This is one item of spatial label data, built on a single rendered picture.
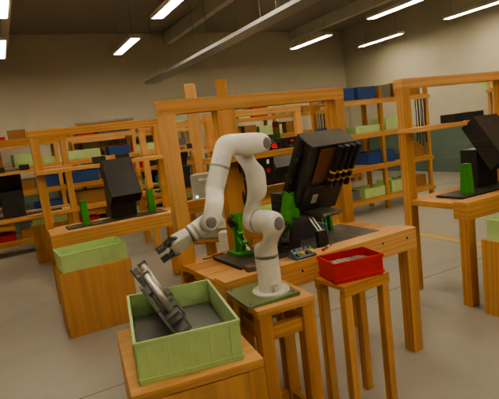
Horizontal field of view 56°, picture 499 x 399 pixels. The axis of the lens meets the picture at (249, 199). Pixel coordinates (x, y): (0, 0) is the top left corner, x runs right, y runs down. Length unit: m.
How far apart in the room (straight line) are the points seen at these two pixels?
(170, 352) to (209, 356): 0.15
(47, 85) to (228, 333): 11.22
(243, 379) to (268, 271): 0.61
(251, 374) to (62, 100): 11.23
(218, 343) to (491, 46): 11.65
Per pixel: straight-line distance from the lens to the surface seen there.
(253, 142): 2.19
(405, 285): 3.55
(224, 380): 1.96
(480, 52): 13.10
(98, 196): 9.71
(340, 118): 3.78
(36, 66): 12.80
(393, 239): 3.32
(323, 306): 2.84
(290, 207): 3.03
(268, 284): 2.39
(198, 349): 1.92
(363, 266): 2.73
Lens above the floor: 1.68
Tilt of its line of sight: 8 degrees down
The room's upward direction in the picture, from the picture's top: 7 degrees counter-clockwise
